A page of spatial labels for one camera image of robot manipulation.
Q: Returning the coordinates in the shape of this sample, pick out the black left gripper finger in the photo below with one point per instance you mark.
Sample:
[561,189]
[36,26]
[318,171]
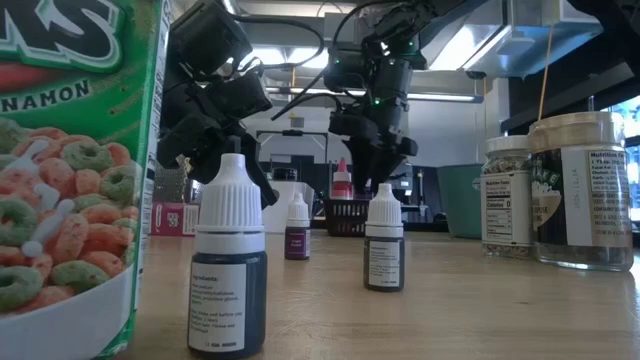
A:
[257,160]
[192,140]

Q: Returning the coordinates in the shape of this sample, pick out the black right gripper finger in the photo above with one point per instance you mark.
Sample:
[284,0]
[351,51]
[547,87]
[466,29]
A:
[387,162]
[364,165]

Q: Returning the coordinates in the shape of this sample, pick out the red food colouring bottle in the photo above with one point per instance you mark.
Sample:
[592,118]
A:
[342,187]

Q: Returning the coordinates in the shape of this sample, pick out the black-lidded spice jar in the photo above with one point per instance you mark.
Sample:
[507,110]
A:
[285,175]

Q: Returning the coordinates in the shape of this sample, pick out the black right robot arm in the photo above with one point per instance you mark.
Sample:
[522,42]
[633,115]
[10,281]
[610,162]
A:
[395,75]

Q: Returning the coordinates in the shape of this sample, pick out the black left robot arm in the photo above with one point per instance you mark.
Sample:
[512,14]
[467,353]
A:
[210,35]

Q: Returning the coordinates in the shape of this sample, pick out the black background machine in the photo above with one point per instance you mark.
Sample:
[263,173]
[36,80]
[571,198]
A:
[417,200]

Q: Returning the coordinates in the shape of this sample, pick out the long ceiling light bar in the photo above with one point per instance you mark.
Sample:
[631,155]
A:
[440,97]

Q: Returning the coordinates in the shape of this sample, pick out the metal box grater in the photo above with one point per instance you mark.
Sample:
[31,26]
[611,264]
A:
[170,187]

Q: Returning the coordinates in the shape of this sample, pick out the black slotted plastic basket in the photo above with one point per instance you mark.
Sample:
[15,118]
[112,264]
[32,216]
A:
[345,220]

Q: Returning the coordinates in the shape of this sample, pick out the teal plastic bin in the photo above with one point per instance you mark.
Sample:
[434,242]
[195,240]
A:
[460,200]

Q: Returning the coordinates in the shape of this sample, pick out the pink cereal box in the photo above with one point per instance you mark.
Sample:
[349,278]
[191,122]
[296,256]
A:
[172,220]

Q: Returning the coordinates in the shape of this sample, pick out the purple dropper bottle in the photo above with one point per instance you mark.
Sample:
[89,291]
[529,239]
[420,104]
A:
[297,240]

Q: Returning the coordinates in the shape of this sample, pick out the dark green dropper bottle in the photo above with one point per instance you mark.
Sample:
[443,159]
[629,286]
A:
[383,260]

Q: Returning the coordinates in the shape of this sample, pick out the green Apple Jacks box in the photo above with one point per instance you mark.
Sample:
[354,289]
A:
[75,150]

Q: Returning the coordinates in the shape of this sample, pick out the white-lidded seasoning jar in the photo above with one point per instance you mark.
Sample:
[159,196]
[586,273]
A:
[505,210]

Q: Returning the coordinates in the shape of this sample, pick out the dark blue dropper bottle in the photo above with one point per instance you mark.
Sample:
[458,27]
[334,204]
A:
[227,300]

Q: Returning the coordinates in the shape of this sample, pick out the tan-lidded seasoning jar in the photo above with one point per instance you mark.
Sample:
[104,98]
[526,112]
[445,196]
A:
[570,200]

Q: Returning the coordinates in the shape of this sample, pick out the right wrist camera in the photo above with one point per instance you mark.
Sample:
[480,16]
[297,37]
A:
[355,125]

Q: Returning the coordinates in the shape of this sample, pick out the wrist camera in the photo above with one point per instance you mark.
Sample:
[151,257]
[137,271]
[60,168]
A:
[242,95]
[355,125]

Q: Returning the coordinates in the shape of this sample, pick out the black frame stand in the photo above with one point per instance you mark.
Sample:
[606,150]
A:
[292,133]

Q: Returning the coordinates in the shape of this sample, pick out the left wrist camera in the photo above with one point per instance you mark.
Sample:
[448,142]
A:
[242,95]

